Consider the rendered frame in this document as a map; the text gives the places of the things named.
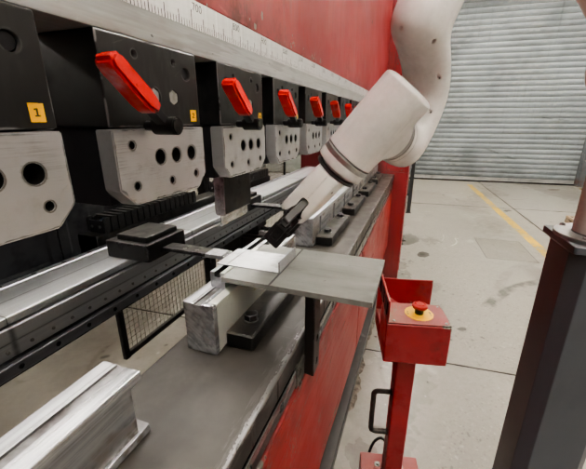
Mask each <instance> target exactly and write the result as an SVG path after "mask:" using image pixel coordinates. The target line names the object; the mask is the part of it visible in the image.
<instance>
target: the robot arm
mask: <svg viewBox="0 0 586 469"><path fill-rule="evenodd" d="M576 2H577V4H578V5H579V8H580V10H581V11H582V13H583V15H584V17H585V19H586V0H576ZM463 3H464V0H397V2H396V5H395V8H394V10H393V15H392V19H391V34H392V38H393V42H394V44H395V47H396V50H397V53H398V56H399V60H400V63H401V69H402V75H400V74H399V73H397V72H395V71H393V70H387V71H386V72H385V73H384V74H383V75H382V76H381V78H380V79H379V80H378V81H377V83H376V84H375V85H374V86H373V87H372V88H371V89H370V90H369V91H368V92H367V94H366V95H365V96H364V97H363V99H362V100H361V101H360V102H359V103H358V105H357V106H356V107H355V108H354V109H353V111H352V112H351V113H350V114H349V116H348V117H347V118H346V119H345V121H344V122H343V123H342V124H341V125H340V127H339V128H338V129H337V130H336V132H335V133H334V134H333V135H332V136H331V138H330V139H329V140H328V141H327V142H326V144H325V145H324V146H323V147H322V149H321V150H320V153H321V154H320V155H319V156H318V161H319V163H320V164H319V165H318V166H317V167H316V168H315V169H314V170H313V171H312V172H311V173H310V174H309V175H308V176H307V177H306V178H305V179H304V180H303V181H302V182H301V183H300V185H299V186H298V187H297V188H296V189H295V190H294V191H293V192H292V193H291V194H290V196H289V197H288V198H287V199H286V200H285V201H284V202H283V203H282V208H284V209H287V208H290V209H289V210H288V211H287V212H286V213H285V214H284V215H283V216H282V217H281V218H280V219H279V220H278V221H277V222H276V223H275V224H274V225H273V226H272V227H271V229H270V230H269V231H268V232H267V233H266V234H265V235H264V238H265V239H266V240H267V241H268V242H269V243H270V244H271V245H272V246H273V247H274V248H278V247H279V246H280V245H281V243H282V242H283V241H284V240H285V239H286V238H287V237H290V236H291V235H292V234H293V233H294V232H295V231H296V230H297V229H298V228H299V227H300V226H301V224H302V223H304V222H305V221H307V220H308V219H309V218H311V216H312V215H313V214H315V213H316V212H317V211H318V210H319V209H320V208H321V207H322V206H324V205H325V204H326V203H327V202H328V201H329V200H330V199H331V197H332V196H333V195H334V194H335V193H336V192H337V191H338V190H339V189H340V188H341V187H342V186H343V185H344V186H347V187H353V185H354V184H358V183H359V182H360V181H361V180H362V179H363V178H364V177H365V176H366V175H367V174H368V173H369V172H370V171H371V170H372V169H373V168H374V167H375V166H376V165H377V164H378V163H379V162H380V161H381V160H383V161H385V162H386V163H388V164H390V165H392V166H395V167H399V168H405V167H408V166H411V165H412V164H414V163H415V162H416V161H417V160H418V159H419V158H420V157H421V155H422V154H423V153H424V151H425V149H426V148H427V146H428V144H429V142H430V140H431V138H432V136H433V133H434V132H435V130H436V127H437V125H438V123H439V121H440V118H441V116H442V113H443V111H444V109H445V106H446V101H447V97H448V92H449V88H450V81H451V33H452V29H453V25H454V23H455V20H456V18H457V16H458V15H459V11H460V9H461V7H462V5H463ZM584 83H585V87H586V70H585V74H584ZM553 233H554V234H555V235H557V236H559V237H561V238H563V239H565V240H567V241H570V242H573V243H576V244H580V245H583V246H586V177H585V180H584V183H583V187H582V190H581V194H580V198H579V203H578V207H577V210H576V214H575V218H574V220H573V222H569V223H565V222H560V223H559V224H556V225H554V227H553Z"/></svg>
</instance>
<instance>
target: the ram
mask: <svg viewBox="0 0 586 469"><path fill-rule="evenodd" d="M1 1H4V2H8V3H10V4H14V5H17V6H21V7H27V8H29V9H30V10H31V11H32V12H33V16H34V21H35V26H36V31H37V32H38V33H45V32H53V31H60V30H69V29H76V28H84V27H92V26H93V27H96V28H100V29H102V30H106V31H109V32H113V33H117V34H122V35H125V36H129V37H132V38H136V39H139V40H142V41H145V42H149V43H152V44H156V45H159V46H162V47H168V48H172V49H175V50H178V51H181V52H185V53H188V54H192V55H194V62H208V61H217V62H221V63H224V64H228V65H231V66H234V67H238V68H241V69H245V70H248V71H251V72H254V73H258V74H261V78H263V77H273V78H277V79H281V80H284V81H287V82H290V83H294V84H297V85H299V87H309V88H313V89H317V90H320V91H322V92H326V93H330V94H333V95H337V96H338V97H343V98H346V99H350V100H353V101H358V102H360V101H361V100H362V99H363V97H364V96H362V95H360V94H357V93H355V92H352V91H350V90H348V89H345V88H343V87H339V86H336V85H334V84H331V83H329V82H327V81H325V80H322V79H320V78H317V77H315V76H312V75H310V74H306V73H304V72H302V71H299V70H297V69H294V68H292V67H289V66H286V65H284V64H282V63H280V62H277V61H275V60H271V59H268V58H266V57H263V56H261V55H259V54H257V53H254V52H252V51H249V50H247V49H244V48H242V47H239V46H236V45H233V44H231V43H228V42H226V41H223V40H221V39H218V38H217V37H214V36H212V35H209V34H207V33H203V32H200V31H198V30H195V29H194V28H191V27H189V26H186V25H184V24H181V23H178V22H176V21H173V20H170V19H168V18H165V17H163V16H160V15H158V14H155V13H153V12H151V11H149V10H146V9H144V8H141V7H137V6H135V5H132V4H130V3H128V2H126V1H123V0H1ZM194 1H196V2H198V3H200V4H202V5H204V6H206V7H209V8H211V9H213V10H214V11H216V12H218V13H220V14H221V15H223V16H225V17H227V18H229V19H231V20H234V21H236V22H237V23H239V24H241V25H243V26H245V27H247V28H248V29H250V30H252V31H254V32H256V33H258V34H260V35H262V36H264V37H266V38H268V39H270V40H272V41H274V42H275V43H277V44H279V45H281V46H282V47H285V48H287V49H289V50H291V51H293V52H295V53H297V54H299V55H301V56H302V57H303V58H305V59H307V60H310V61H312V62H314V63H316V64H318V65H320V66H322V67H324V68H326V69H327V70H329V71H330V72H332V73H334V74H337V75H339V76H341V77H343V78H345V79H347V80H349V81H350V82H352V83H354V84H356V85H357V86H359V87H362V88H364V89H366V90H368V91H369V90H370V89H371V88H372V87H373V86H374V85H375V84H376V83H377V81H378V80H379V79H380V78H381V76H382V75H383V74H384V73H385V72H386V71H387V70H388V61H389V49H390V38H391V19H392V14H393V0H194Z"/></svg>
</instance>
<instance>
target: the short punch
mask: <svg viewBox="0 0 586 469"><path fill-rule="evenodd" d="M213 181H214V194H215V207H216V214H217V215H219V216H220V224H221V226H223V225H225V224H227V223H229V222H231V221H233V220H235V219H237V218H239V217H241V216H243V215H245V214H247V205H249V204H250V203H251V192H250V172H248V173H245V174H242V175H238V176H235V177H231V178H228V177H217V178H213Z"/></svg>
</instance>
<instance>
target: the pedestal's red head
mask: <svg viewBox="0 0 586 469"><path fill-rule="evenodd" d="M385 282H386V284H385ZM386 286H387V287H386ZM432 289H433V280H420V279H403V278H385V277H383V274H382V275H381V278H380V283H379V287H378V297H377V307H376V308H377V309H376V317H375V321H376V326H377V332H378V336H379V341H380V350H381V355H382V360H383V361H385V362H397V363H408V364H421V365H432V366H445V365H446V361H447V355H448V349H449V344H450V338H451V332H452V325H451V324H450V322H449V320H448V318H447V317H446V314H445V312H444V310H443V309H442V307H441V305H430V302H431V296H432ZM388 292H389V293H388ZM389 295H390V296H389ZM417 301H419V302H425V303H426V304H427V305H428V310H430V311H431V312H432V313H433V319H432V320H429V321H419V320H415V319H412V318H410V317H408V316H407V315H406V314H405V309H406V308H407V307H409V306H412V303H413V302H417Z"/></svg>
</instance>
